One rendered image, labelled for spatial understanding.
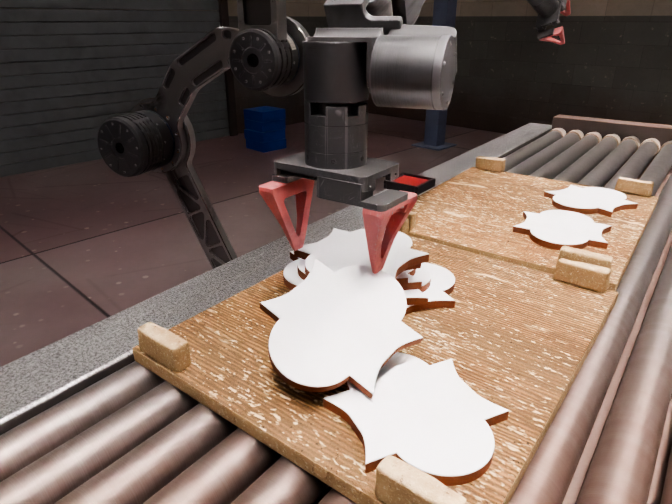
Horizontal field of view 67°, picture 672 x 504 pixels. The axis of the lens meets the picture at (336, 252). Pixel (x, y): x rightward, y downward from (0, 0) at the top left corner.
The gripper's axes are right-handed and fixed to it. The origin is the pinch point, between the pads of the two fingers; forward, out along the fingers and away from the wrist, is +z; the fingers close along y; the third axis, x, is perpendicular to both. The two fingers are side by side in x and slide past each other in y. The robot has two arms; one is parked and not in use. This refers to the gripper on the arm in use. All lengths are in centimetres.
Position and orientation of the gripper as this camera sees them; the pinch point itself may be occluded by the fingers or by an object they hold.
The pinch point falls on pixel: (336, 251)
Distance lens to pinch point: 51.2
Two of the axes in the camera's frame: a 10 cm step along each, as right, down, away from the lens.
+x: 5.7, -3.3, 7.5
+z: 0.0, 9.2, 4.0
